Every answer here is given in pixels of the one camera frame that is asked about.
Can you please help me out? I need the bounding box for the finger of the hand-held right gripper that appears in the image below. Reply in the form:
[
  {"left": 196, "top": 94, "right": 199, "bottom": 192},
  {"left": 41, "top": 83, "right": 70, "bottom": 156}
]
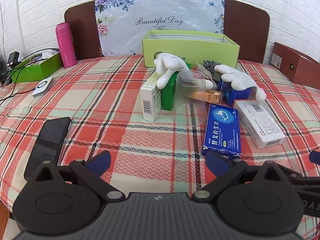
[
  {"left": 286, "top": 170, "right": 320, "bottom": 188},
  {"left": 309, "top": 151, "right": 320, "bottom": 166}
]

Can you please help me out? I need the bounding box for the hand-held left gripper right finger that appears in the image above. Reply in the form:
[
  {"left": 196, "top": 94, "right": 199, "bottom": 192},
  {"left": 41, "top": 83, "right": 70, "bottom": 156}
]
[{"left": 191, "top": 151, "right": 290, "bottom": 203}]

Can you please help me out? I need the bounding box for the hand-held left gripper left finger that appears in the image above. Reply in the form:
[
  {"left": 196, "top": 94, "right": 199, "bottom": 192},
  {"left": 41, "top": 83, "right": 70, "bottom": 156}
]
[{"left": 30, "top": 151, "right": 125, "bottom": 203}]

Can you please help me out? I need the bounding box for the blue medicine box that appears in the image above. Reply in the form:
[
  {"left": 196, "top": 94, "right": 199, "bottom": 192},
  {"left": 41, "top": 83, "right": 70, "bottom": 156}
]
[{"left": 201, "top": 103, "right": 242, "bottom": 157}]

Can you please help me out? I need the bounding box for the rose gold box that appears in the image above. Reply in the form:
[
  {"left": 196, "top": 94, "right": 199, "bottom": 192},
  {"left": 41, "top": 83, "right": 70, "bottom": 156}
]
[{"left": 189, "top": 89, "right": 223, "bottom": 105}]

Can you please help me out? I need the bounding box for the glossy blue box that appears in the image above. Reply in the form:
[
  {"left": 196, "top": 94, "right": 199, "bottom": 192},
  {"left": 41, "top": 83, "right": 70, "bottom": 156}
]
[{"left": 217, "top": 79, "right": 255, "bottom": 107}]

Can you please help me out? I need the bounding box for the clear plastic cup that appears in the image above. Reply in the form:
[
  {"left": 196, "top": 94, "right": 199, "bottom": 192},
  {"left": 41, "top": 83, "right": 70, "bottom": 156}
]
[{"left": 174, "top": 70, "right": 210, "bottom": 130}]

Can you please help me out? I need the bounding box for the white and green medicine box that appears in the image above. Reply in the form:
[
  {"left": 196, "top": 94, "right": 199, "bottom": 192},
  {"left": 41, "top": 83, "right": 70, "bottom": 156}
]
[{"left": 140, "top": 72, "right": 163, "bottom": 122}]

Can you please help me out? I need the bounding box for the green packet box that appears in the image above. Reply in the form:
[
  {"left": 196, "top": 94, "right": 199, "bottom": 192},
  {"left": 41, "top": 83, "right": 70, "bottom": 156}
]
[{"left": 161, "top": 71, "right": 181, "bottom": 111}]

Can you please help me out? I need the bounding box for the steel wool scourer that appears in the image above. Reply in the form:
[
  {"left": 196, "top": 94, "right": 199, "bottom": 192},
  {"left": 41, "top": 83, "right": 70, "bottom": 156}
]
[{"left": 202, "top": 59, "right": 222, "bottom": 74}]

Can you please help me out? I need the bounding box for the light green cardboard box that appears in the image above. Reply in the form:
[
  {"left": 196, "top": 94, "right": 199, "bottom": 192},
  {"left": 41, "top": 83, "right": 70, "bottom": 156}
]
[{"left": 142, "top": 30, "right": 240, "bottom": 68}]

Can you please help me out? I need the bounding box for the red plaid blanket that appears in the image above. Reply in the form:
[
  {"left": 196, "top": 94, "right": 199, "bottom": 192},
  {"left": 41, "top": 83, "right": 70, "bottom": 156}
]
[{"left": 0, "top": 55, "right": 320, "bottom": 240}]

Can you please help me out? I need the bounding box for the black smartphone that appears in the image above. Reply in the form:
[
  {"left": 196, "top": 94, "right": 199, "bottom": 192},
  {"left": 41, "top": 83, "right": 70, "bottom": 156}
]
[{"left": 24, "top": 117, "right": 72, "bottom": 180}]

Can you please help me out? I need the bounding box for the white round device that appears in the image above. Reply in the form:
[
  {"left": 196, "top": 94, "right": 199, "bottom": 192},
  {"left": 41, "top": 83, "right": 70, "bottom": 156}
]
[{"left": 32, "top": 77, "right": 54, "bottom": 98}]

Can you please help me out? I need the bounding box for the brown cardboard box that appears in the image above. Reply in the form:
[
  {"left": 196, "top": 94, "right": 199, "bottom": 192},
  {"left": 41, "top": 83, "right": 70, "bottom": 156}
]
[{"left": 271, "top": 42, "right": 320, "bottom": 90}]

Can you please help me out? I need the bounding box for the green tray box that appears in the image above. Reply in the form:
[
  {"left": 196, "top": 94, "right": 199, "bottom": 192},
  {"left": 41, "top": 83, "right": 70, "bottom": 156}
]
[{"left": 10, "top": 49, "right": 63, "bottom": 83}]

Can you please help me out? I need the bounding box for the white packet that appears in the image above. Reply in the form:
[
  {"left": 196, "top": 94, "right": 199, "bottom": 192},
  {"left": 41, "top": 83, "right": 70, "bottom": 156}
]
[{"left": 40, "top": 49, "right": 60, "bottom": 58}]

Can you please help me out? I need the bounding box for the pink thermos bottle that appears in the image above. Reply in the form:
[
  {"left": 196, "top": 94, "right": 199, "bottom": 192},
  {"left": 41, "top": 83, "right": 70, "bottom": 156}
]
[{"left": 55, "top": 22, "right": 77, "bottom": 68}]

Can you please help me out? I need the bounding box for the brown wooden headboard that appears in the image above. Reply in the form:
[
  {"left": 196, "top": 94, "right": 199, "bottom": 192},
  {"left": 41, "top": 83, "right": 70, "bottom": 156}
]
[{"left": 64, "top": 0, "right": 271, "bottom": 64}]

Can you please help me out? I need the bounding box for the black power adapter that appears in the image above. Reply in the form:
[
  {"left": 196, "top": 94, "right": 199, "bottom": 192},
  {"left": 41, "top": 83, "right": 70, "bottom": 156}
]
[{"left": 7, "top": 52, "right": 20, "bottom": 67}]

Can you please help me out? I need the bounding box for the floral printed plastic bag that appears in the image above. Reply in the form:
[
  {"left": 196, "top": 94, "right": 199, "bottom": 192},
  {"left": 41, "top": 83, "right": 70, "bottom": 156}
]
[{"left": 94, "top": 0, "right": 225, "bottom": 57}]

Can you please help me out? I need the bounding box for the orange strap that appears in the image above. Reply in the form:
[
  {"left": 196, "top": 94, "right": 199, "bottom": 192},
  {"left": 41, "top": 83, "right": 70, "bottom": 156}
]
[{"left": 0, "top": 201, "right": 11, "bottom": 232}]

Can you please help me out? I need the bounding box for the black cable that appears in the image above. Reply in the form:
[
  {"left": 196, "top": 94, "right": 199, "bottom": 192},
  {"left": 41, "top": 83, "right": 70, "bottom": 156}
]
[{"left": 0, "top": 51, "right": 53, "bottom": 105}]

